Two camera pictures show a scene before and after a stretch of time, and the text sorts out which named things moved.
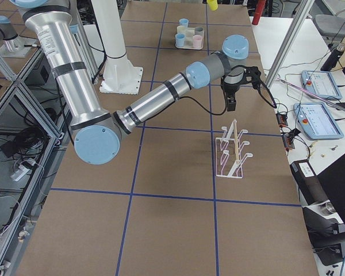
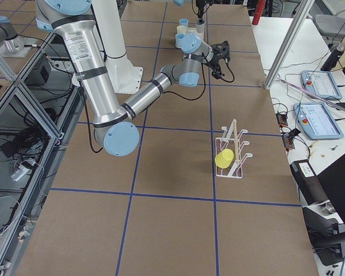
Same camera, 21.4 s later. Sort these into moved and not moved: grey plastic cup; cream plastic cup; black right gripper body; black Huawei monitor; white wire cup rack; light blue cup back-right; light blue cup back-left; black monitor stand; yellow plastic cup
Moved: black right gripper body; yellow plastic cup; grey plastic cup
Not moved: light blue cup back-right; cream plastic cup; light blue cup back-left; black Huawei monitor; white wire cup rack; black monitor stand
